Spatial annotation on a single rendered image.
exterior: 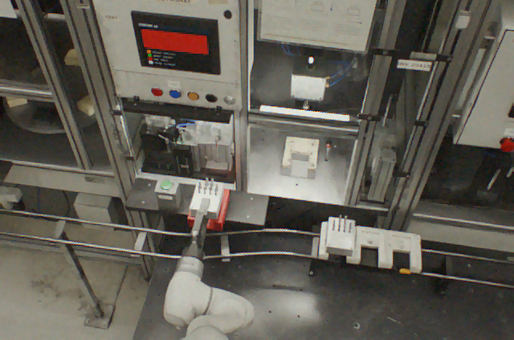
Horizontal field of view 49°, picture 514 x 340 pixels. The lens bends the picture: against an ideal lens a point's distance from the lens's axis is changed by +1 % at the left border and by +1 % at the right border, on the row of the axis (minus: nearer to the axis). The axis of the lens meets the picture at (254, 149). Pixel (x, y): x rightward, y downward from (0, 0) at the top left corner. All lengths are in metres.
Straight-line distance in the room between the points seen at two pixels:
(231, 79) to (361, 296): 1.02
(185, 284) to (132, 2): 0.86
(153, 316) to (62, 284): 1.03
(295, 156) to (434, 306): 0.78
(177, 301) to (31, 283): 1.53
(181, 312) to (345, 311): 0.71
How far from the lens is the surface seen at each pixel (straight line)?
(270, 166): 2.28
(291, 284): 2.27
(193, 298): 1.82
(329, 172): 2.29
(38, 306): 3.16
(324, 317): 2.22
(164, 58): 1.73
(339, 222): 2.10
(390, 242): 2.18
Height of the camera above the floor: 2.70
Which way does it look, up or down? 50 degrees down
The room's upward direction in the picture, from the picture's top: straight up
